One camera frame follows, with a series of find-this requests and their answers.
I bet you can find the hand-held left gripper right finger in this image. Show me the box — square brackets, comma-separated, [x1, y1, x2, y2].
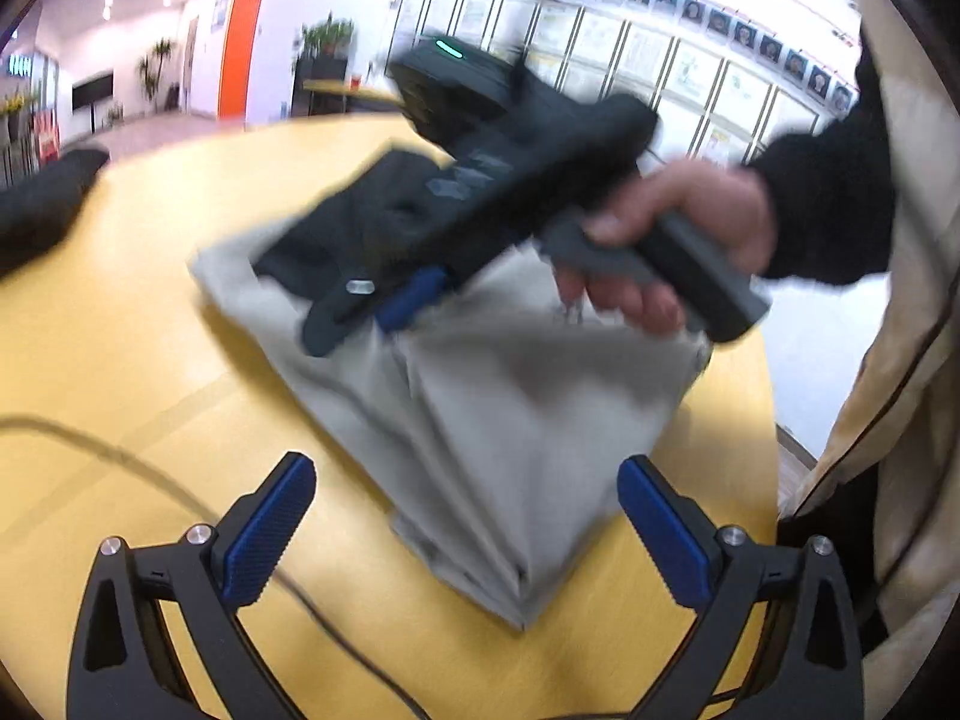
[615, 454, 867, 720]

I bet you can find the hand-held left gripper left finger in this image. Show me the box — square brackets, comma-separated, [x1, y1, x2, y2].
[66, 451, 316, 720]

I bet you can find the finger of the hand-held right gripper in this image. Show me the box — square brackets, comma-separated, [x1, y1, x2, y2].
[300, 266, 452, 359]

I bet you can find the beige and black jacket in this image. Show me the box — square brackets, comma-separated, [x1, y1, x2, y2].
[187, 150, 710, 631]

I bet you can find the person's right forearm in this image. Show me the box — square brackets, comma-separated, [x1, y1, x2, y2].
[746, 30, 897, 287]

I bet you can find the person's right hand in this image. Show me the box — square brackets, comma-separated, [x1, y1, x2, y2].
[555, 161, 781, 336]

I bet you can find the row of framed certificates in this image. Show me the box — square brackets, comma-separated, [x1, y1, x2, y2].
[390, 0, 826, 166]

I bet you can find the long narrow wooden table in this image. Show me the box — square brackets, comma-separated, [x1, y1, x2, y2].
[302, 77, 410, 104]

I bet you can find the black cabinet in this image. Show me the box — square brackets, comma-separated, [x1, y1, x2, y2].
[291, 56, 352, 119]

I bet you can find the green potted plant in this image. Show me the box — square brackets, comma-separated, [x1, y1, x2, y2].
[296, 15, 357, 61]

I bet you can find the row of portrait photos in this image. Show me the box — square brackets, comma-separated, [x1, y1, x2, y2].
[577, 0, 862, 115]

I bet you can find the person's beige coat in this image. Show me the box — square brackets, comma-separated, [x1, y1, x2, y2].
[776, 52, 960, 680]

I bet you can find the tall potted plant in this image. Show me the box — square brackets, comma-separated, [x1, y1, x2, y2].
[135, 37, 179, 104]

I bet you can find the black folded garment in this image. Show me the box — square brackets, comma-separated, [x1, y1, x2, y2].
[0, 148, 112, 278]

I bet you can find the black cable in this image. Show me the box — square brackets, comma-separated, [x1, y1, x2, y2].
[0, 415, 436, 720]

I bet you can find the black wall screen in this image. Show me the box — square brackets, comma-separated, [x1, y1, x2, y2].
[71, 71, 115, 110]

